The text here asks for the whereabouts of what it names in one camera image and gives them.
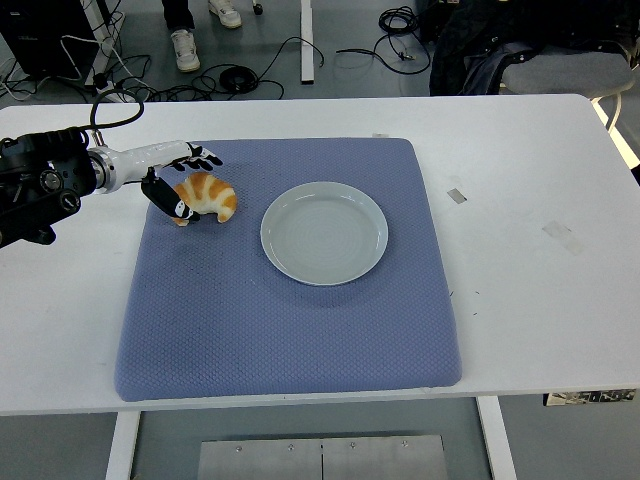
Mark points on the black table control panel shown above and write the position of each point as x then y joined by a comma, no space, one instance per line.
590,397

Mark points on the blue quilted mat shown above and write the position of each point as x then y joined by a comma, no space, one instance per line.
280,330

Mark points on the orange and white croissant bread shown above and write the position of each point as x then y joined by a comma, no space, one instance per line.
212,195

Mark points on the grey cushioned office chair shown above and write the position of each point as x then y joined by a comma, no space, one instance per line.
565,72

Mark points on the white desk leg post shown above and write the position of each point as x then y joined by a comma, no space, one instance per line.
306,55

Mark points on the white table leg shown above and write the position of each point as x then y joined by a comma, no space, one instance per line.
496,437
122,445

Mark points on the person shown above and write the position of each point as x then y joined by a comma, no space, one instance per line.
185,50

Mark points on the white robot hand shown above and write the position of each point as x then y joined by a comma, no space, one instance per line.
145,157

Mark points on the grey metal plate with screws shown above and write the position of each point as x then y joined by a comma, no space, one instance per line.
320,457

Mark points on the black computer case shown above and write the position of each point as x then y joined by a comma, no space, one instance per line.
42,35

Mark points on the black caster wheel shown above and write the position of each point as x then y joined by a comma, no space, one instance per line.
258,8

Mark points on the round pale grey plate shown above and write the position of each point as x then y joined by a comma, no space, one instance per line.
324,235

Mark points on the dark jacket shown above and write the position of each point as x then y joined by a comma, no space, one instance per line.
470,65

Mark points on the clear tape strip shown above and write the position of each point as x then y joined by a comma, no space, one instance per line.
562,237

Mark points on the silver tape piece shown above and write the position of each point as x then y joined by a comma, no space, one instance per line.
456,196

